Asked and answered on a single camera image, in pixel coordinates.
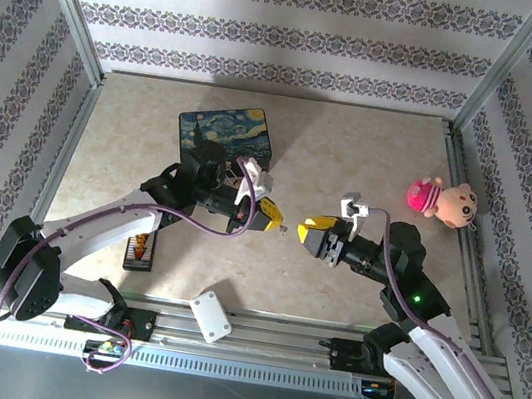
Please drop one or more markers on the small metal key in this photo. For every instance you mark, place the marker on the small metal key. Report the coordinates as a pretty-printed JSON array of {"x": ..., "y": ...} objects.
[{"x": 283, "y": 230}]

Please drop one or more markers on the starry night painted box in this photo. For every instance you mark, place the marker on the starry night painted box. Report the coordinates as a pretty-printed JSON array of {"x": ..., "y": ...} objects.
[{"x": 227, "y": 122}]

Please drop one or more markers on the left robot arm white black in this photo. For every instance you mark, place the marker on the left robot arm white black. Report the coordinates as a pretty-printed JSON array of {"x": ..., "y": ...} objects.
[{"x": 99, "y": 229}]

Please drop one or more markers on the pink plush toy doll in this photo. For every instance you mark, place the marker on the pink plush toy doll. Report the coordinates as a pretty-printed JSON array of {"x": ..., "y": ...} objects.
[{"x": 457, "y": 207}]

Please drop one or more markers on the black battery pack orange label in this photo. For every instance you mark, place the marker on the black battery pack orange label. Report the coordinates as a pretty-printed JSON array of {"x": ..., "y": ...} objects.
[{"x": 137, "y": 260}]

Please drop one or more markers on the white plastic block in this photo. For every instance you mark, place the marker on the white plastic block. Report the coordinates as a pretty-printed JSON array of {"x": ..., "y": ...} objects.
[{"x": 209, "y": 317}]

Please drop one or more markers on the right base wiring connector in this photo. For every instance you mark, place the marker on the right base wiring connector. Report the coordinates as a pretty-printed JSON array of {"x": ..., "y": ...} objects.
[{"x": 374, "y": 391}]

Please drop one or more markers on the base wiring connector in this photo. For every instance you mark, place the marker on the base wiring connector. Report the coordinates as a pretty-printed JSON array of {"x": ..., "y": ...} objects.
[
  {"x": 374, "y": 391},
  {"x": 105, "y": 347}
]

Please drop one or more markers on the left base wiring connector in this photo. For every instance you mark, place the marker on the left base wiring connector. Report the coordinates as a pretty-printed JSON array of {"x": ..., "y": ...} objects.
[{"x": 105, "y": 347}]

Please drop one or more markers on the aluminium side rail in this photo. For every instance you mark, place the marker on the aluminium side rail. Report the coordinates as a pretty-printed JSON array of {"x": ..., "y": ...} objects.
[
  {"x": 468, "y": 262},
  {"x": 59, "y": 177}
]

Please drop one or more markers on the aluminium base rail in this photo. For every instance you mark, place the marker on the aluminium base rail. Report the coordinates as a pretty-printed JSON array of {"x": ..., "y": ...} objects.
[{"x": 275, "y": 335}]

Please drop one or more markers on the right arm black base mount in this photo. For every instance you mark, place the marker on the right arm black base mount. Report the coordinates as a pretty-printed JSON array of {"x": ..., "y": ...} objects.
[{"x": 343, "y": 353}]

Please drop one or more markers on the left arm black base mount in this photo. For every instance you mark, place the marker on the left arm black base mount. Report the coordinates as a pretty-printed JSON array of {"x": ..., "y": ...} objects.
[{"x": 145, "y": 324}]

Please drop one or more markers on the aluminium frame post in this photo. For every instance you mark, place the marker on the aluminium frame post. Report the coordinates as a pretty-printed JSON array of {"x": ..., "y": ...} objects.
[
  {"x": 505, "y": 65},
  {"x": 69, "y": 6}
]

